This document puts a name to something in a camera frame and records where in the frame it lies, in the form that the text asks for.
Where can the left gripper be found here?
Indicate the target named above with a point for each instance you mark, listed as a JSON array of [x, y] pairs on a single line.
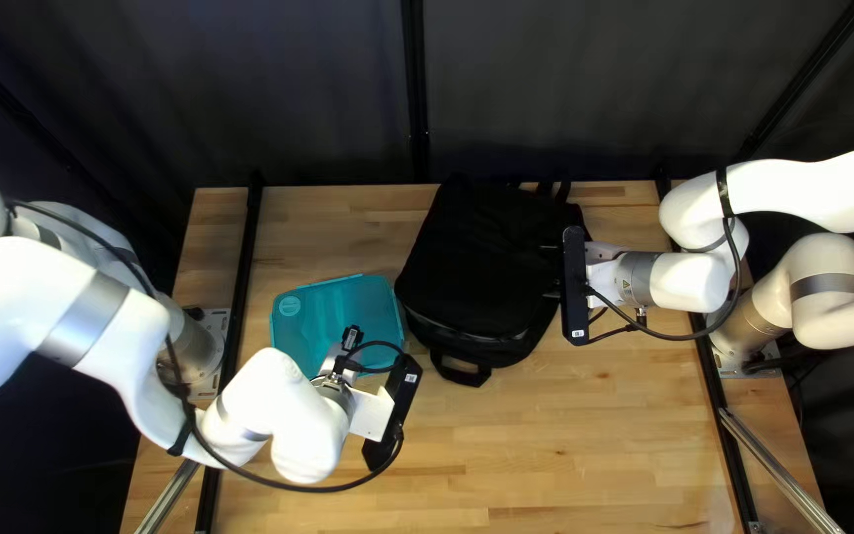
[[373, 412]]

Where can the translucent teal lunch box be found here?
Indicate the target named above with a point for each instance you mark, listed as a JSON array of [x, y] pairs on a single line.
[[323, 311]]

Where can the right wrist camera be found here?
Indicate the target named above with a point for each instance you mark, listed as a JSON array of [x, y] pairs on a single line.
[[575, 289]]

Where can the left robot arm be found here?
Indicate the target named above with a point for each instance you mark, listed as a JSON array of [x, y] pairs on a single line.
[[27, 297]]

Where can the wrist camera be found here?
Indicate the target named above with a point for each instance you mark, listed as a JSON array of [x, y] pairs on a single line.
[[401, 386], [575, 289]]

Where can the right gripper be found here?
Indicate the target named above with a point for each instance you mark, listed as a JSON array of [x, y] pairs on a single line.
[[609, 293]]

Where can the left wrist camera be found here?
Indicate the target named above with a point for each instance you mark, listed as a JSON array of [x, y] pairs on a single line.
[[401, 386]]

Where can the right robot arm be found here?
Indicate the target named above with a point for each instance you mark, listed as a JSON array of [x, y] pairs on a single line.
[[805, 185]]

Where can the black backpack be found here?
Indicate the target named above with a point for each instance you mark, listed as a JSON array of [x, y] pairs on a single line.
[[486, 267]]

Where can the black frame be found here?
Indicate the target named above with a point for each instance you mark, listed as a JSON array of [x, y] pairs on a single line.
[[414, 89]]

